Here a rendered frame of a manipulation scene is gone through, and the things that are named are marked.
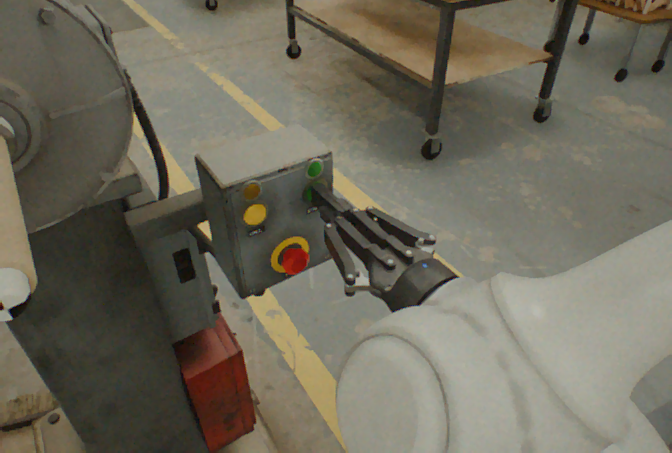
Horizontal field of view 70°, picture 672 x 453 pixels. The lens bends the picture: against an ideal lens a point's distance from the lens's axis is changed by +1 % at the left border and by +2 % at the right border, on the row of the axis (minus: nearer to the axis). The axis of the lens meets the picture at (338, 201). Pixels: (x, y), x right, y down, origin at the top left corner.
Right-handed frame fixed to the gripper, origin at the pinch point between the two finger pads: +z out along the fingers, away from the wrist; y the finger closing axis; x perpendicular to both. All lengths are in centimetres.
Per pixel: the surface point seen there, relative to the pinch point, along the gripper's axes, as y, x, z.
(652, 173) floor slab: 235, -107, 45
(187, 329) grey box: -17.8, -38.4, 24.3
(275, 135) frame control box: -1.1, 5.0, 12.2
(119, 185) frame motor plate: -22.0, 4.1, 13.1
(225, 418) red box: -16, -65, 19
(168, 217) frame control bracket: -17.3, -3.7, 14.1
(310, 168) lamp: -0.6, 4.1, 3.6
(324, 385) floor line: 20, -107, 36
